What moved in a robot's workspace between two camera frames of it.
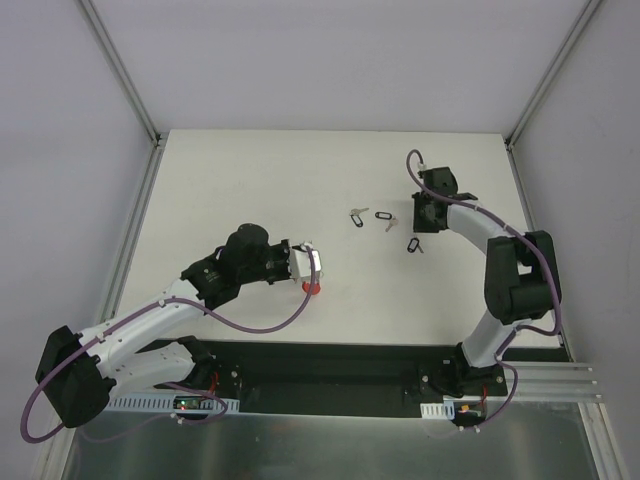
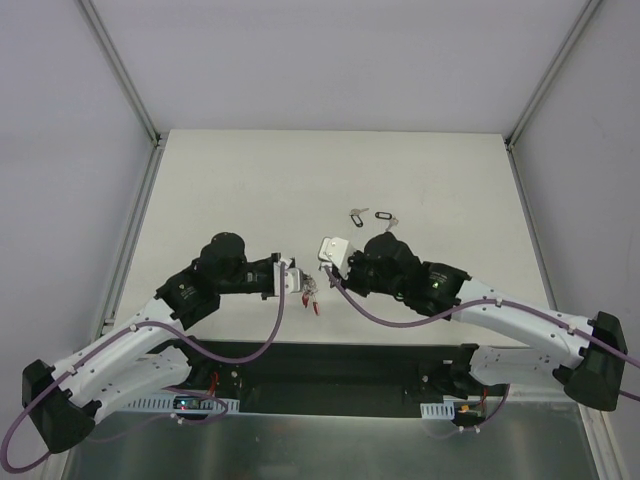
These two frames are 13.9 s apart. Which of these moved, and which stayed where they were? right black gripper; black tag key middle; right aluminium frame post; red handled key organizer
Moved: right black gripper
Stayed: red handled key organizer; black tag key middle; right aluminium frame post
